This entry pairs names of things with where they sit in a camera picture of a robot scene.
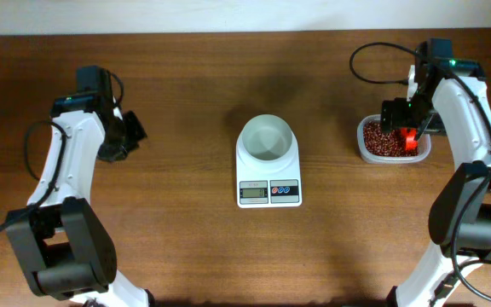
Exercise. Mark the orange measuring scoop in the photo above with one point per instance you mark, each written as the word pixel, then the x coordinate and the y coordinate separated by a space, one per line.
pixel 409 138

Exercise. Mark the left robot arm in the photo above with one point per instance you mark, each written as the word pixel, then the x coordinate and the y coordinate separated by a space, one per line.
pixel 61 245

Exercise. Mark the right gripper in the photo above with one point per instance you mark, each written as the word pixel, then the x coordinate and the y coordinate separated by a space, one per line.
pixel 400 120

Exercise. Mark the white digital kitchen scale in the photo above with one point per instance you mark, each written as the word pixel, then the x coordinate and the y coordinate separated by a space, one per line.
pixel 268 184

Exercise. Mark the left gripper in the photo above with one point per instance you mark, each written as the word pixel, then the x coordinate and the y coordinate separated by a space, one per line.
pixel 112 151

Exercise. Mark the red beans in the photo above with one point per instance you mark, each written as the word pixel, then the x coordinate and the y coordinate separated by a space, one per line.
pixel 393 144

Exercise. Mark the clear plastic food container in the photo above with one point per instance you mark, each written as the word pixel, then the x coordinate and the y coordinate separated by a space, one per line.
pixel 424 147

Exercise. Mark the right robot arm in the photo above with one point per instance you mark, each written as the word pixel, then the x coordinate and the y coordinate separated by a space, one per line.
pixel 447 95

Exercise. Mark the white round bowl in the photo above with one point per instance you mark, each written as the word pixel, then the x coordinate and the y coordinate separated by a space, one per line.
pixel 266 137

